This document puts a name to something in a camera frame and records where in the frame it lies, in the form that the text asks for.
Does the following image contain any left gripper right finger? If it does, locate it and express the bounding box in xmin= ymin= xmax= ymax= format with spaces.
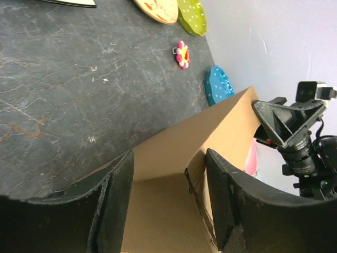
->
xmin=205 ymin=149 xmax=336 ymax=252

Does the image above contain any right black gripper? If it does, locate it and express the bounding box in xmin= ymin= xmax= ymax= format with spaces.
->
xmin=252 ymin=97 xmax=328 ymax=149

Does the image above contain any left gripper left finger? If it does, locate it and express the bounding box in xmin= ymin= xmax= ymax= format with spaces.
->
xmin=1 ymin=151 xmax=134 ymax=252

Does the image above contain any brown cardboard box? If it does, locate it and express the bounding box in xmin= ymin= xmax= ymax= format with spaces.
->
xmin=121 ymin=87 xmax=259 ymax=252

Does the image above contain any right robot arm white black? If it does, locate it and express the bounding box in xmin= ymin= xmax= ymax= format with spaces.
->
xmin=252 ymin=97 xmax=336 ymax=200

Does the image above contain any pink plate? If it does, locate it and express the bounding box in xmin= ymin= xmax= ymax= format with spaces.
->
xmin=244 ymin=140 xmax=257 ymax=177

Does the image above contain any blue dotted plate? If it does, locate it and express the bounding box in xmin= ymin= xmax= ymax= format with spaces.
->
xmin=205 ymin=65 xmax=235 ymax=106

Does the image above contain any pink flower toy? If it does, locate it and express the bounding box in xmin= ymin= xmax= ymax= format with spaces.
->
xmin=172 ymin=41 xmax=190 ymax=69

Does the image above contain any green dotted plate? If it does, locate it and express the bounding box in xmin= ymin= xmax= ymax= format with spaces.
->
xmin=177 ymin=0 xmax=207 ymax=36

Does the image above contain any beige floral plate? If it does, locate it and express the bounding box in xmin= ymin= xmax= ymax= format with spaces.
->
xmin=134 ymin=0 xmax=179 ymax=25

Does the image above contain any white square plate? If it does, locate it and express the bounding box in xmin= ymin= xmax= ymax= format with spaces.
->
xmin=41 ymin=0 xmax=97 ymax=8

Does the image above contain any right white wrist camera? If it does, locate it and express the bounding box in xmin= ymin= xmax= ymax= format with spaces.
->
xmin=295 ymin=81 xmax=336 ymax=103

